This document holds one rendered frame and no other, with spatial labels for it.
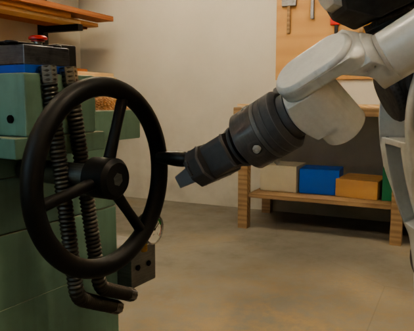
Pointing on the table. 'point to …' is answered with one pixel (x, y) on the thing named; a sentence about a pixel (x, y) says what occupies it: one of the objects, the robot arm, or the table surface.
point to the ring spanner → (28, 43)
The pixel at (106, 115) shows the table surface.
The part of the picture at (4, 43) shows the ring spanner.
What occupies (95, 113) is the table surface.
